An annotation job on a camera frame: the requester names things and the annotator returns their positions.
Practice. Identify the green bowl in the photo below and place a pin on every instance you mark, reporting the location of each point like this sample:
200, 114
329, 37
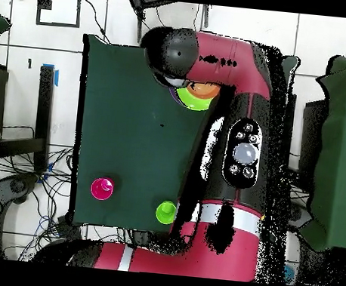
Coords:
192, 102

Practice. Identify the purple bowl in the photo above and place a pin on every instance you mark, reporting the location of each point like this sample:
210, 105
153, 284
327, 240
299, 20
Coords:
173, 94

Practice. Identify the orange bowl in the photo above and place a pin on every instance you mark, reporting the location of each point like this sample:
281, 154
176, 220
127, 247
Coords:
203, 90

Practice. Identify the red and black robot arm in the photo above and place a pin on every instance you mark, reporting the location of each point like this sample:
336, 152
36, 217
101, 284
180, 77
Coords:
225, 169

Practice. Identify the dark green table cloth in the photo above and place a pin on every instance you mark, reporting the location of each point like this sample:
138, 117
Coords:
131, 130

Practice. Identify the green cup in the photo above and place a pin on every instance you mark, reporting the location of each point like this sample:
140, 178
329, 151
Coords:
165, 212

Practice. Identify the red cup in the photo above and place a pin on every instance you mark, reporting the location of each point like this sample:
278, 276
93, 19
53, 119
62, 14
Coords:
102, 188

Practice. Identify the black bench with blue tape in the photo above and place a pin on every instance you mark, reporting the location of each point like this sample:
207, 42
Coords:
44, 106

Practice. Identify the black floor box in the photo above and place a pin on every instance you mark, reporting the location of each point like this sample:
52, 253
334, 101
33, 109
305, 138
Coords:
67, 227

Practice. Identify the blue bowl on floor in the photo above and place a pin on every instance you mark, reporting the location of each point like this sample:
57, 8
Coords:
289, 274

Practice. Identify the black camera stand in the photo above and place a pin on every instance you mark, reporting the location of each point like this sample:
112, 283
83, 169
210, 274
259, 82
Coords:
140, 15

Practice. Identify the grey square floor frame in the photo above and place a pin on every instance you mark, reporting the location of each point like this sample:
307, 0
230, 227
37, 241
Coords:
44, 0

